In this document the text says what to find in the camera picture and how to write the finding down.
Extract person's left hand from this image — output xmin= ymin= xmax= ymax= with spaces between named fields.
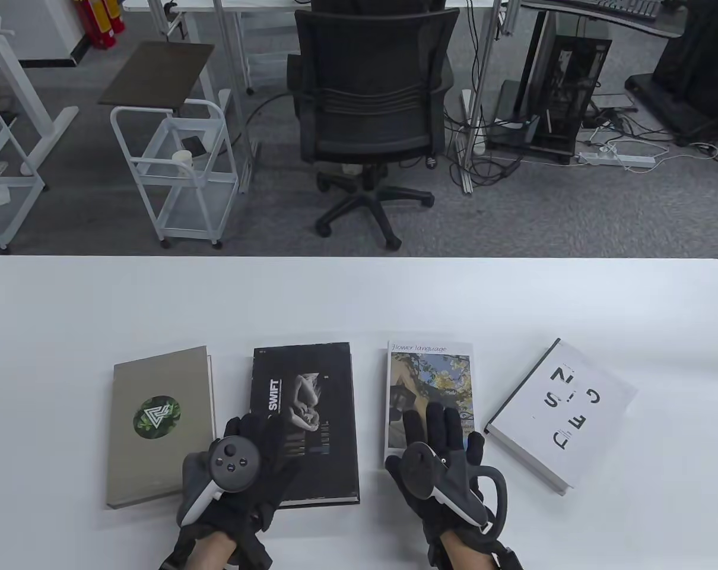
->
xmin=193 ymin=414 xmax=303 ymax=538

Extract person's right hand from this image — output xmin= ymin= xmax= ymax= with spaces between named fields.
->
xmin=385 ymin=403 xmax=485 ymax=535

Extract white book building photo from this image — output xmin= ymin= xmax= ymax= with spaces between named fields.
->
xmin=385 ymin=340 xmax=478 ymax=470

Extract black book grey photo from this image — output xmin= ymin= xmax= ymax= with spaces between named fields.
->
xmin=251 ymin=343 xmax=361 ymax=510

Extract white book black letters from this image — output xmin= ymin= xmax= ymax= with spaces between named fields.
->
xmin=484 ymin=338 xmax=638 ymax=496

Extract olive book green circle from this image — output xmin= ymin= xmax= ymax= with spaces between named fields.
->
xmin=106 ymin=346 xmax=217 ymax=510

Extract person's right forearm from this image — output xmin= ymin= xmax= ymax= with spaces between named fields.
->
xmin=442 ymin=528 xmax=493 ymax=570

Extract person's left forearm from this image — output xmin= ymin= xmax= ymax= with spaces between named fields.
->
xmin=190 ymin=531 xmax=238 ymax=570

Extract black and white controller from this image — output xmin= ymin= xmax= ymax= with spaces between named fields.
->
xmin=181 ymin=436 xmax=262 ymax=527
xmin=402 ymin=442 xmax=508 ymax=535

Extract white rolling cart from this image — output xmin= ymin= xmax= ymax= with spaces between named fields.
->
xmin=110 ymin=100 xmax=241 ymax=250

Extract white power strip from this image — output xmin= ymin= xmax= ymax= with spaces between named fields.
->
xmin=579 ymin=151 xmax=656 ymax=167

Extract black mesh office chair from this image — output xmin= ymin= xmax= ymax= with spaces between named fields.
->
xmin=287 ymin=7 xmax=460 ymax=251

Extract aluminium profile leg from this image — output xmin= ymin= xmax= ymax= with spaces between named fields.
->
xmin=461 ymin=0 xmax=509 ymax=197

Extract black computer tower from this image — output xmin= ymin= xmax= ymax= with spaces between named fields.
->
xmin=528 ymin=33 xmax=613 ymax=165

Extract grey computer side panel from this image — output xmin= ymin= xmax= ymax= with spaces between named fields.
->
xmin=513 ymin=11 xmax=558 ymax=122

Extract white drawer unit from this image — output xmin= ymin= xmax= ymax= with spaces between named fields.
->
xmin=240 ymin=11 xmax=294 ymax=96

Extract black stand base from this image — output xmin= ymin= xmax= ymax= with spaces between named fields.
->
xmin=625 ymin=0 xmax=718 ymax=147

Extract black curved desk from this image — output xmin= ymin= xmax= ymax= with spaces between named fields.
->
xmin=519 ymin=0 xmax=686 ymax=40

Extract dark keyboard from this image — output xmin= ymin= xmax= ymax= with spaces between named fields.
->
xmin=596 ymin=0 xmax=662 ymax=20

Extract white standing desk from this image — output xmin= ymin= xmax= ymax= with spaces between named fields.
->
xmin=0 ymin=0 xmax=80 ymax=176

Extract black cable bundle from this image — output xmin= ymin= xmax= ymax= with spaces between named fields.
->
xmin=442 ymin=89 xmax=523 ymax=186

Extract white wire shelf cart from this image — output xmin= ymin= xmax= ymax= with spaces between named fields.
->
xmin=0 ymin=83 xmax=46 ymax=251

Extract white cable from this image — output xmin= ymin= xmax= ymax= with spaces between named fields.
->
xmin=587 ymin=128 xmax=718 ymax=176

